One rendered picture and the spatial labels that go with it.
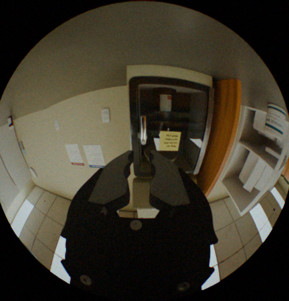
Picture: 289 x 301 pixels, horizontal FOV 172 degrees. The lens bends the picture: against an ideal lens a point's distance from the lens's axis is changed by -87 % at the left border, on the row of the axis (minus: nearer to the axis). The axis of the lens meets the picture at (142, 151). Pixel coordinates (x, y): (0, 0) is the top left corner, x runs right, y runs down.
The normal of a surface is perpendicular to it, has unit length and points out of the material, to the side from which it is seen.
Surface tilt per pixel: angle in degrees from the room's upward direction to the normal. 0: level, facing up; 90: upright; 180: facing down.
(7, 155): 90
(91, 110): 90
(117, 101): 90
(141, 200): 135
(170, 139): 90
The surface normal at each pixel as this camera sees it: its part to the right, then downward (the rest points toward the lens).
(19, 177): 1.00, 0.00
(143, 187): -0.03, -0.29
